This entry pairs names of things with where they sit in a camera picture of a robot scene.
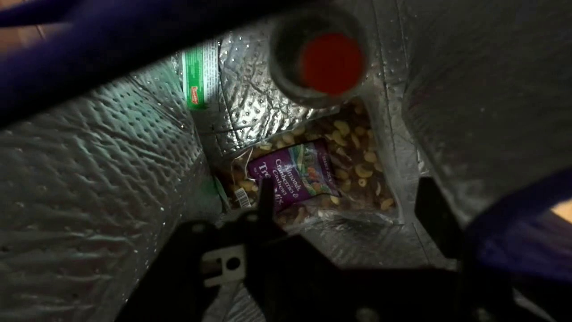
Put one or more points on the coke bottle with red cap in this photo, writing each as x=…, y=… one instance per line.
x=316, y=59

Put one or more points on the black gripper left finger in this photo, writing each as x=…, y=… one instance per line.
x=266, y=200

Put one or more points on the blue insulated bag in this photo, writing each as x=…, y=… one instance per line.
x=111, y=206

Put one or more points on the purple bag of nuts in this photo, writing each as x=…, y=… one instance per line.
x=329, y=166

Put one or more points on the green sauce packet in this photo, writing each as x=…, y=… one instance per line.
x=193, y=86

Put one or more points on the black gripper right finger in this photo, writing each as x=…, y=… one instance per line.
x=438, y=220

